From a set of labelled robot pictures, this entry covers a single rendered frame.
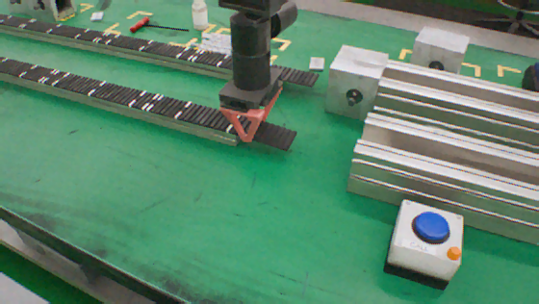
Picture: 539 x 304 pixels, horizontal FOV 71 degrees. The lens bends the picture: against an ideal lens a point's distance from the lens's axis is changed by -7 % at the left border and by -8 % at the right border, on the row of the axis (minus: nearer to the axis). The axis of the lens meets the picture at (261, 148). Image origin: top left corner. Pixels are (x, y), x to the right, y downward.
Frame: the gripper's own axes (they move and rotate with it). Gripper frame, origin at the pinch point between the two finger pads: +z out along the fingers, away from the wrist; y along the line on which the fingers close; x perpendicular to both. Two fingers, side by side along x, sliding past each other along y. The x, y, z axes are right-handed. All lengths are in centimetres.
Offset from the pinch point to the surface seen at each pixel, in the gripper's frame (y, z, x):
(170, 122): -1.7, 2.0, 15.5
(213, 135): -2.0, 2.0, 6.6
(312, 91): 19.6, 3.3, -4.4
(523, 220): -5.1, -0.6, -42.1
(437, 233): -14.6, -4.0, -30.3
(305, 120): 9.7, 3.3, -6.2
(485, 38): 208, 60, -61
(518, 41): 214, 60, -81
